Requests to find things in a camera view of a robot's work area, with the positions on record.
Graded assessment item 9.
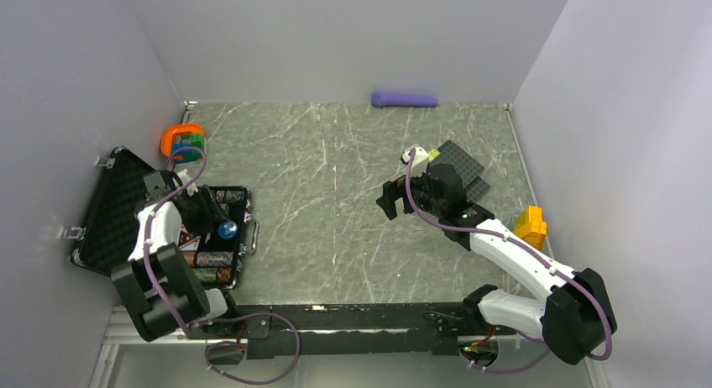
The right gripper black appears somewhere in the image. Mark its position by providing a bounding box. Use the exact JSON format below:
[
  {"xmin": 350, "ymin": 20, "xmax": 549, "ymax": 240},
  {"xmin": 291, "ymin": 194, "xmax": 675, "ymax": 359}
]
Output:
[{"xmin": 376, "ymin": 165, "xmax": 446, "ymax": 220}]

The blue round dealer button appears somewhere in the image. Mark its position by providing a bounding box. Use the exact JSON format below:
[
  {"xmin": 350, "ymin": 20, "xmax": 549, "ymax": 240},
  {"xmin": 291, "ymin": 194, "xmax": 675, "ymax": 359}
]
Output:
[{"xmin": 217, "ymin": 220, "xmax": 239, "ymax": 240}]

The brown red chip stack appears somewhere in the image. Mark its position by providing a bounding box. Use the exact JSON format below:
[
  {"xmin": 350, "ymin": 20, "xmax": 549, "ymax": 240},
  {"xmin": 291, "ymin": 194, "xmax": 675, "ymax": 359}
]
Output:
[{"xmin": 183, "ymin": 251, "xmax": 198, "ymax": 268}]

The red triangle all-in marker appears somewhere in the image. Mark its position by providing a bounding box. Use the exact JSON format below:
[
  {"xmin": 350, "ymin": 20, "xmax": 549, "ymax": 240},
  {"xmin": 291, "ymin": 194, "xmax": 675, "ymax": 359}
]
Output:
[{"xmin": 178, "ymin": 232, "xmax": 201, "ymax": 251}]

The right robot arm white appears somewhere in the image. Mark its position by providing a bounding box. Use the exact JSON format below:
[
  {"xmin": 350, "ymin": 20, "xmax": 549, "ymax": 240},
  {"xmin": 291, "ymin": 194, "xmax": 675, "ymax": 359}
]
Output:
[{"xmin": 376, "ymin": 165, "xmax": 617, "ymax": 365}]

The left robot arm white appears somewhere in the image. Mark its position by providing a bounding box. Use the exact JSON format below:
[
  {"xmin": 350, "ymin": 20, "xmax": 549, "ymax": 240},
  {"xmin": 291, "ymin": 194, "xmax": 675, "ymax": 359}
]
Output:
[{"xmin": 111, "ymin": 170, "xmax": 242, "ymax": 342}]

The blue green chip stack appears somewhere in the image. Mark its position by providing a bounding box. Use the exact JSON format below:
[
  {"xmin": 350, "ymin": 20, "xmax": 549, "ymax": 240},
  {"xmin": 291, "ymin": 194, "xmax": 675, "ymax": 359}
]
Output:
[{"xmin": 215, "ymin": 190, "xmax": 244, "ymax": 204}]

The dark grey building plate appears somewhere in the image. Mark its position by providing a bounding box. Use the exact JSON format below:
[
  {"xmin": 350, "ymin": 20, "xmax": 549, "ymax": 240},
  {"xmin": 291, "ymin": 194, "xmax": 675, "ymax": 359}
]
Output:
[{"xmin": 429, "ymin": 140, "xmax": 490, "ymax": 203}]

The purple cylinder tube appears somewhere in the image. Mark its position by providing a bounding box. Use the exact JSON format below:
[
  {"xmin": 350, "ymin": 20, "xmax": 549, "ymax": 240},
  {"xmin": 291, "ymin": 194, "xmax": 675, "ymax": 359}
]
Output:
[{"xmin": 370, "ymin": 92, "xmax": 439, "ymax": 107}]

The black poker chip case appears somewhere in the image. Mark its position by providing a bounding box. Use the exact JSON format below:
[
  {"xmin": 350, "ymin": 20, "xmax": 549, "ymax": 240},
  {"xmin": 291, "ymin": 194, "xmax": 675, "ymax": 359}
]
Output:
[{"xmin": 68, "ymin": 146, "xmax": 259, "ymax": 289}]

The yellow toy block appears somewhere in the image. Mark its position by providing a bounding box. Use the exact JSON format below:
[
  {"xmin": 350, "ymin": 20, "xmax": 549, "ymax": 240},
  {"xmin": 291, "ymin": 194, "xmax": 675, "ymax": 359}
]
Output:
[{"xmin": 513, "ymin": 206, "xmax": 547, "ymax": 251}]

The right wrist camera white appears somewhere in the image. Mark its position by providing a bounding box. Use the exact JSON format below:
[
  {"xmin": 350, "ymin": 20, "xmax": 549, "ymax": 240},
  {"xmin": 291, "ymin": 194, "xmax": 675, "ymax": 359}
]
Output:
[{"xmin": 400, "ymin": 145, "xmax": 430, "ymax": 178}]

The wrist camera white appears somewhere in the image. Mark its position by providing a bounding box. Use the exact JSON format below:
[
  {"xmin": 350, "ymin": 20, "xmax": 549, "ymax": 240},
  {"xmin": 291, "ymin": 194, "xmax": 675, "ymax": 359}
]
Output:
[
  {"xmin": 400, "ymin": 145, "xmax": 430, "ymax": 178},
  {"xmin": 177, "ymin": 170, "xmax": 198, "ymax": 197}
]

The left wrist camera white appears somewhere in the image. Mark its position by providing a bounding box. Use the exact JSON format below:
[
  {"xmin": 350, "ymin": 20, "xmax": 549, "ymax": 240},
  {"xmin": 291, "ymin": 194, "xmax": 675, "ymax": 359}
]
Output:
[{"xmin": 177, "ymin": 170, "xmax": 198, "ymax": 197}]

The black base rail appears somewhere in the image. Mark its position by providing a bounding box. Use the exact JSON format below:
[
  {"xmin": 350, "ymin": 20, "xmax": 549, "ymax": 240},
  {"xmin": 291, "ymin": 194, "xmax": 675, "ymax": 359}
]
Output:
[{"xmin": 187, "ymin": 301, "xmax": 514, "ymax": 359}]

